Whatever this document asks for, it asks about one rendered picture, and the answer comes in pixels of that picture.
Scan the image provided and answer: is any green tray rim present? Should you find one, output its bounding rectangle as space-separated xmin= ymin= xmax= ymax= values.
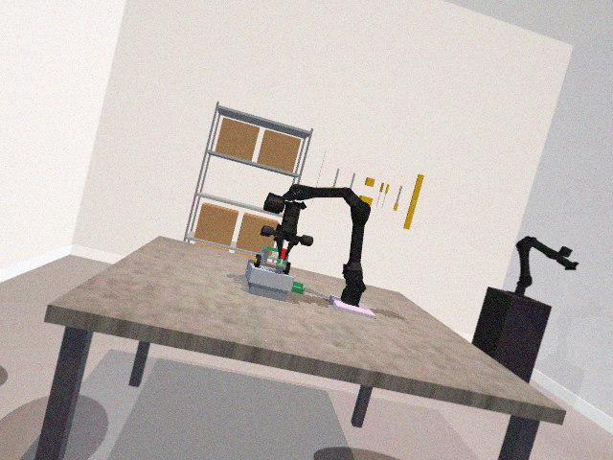
xmin=291 ymin=282 xmax=304 ymax=294

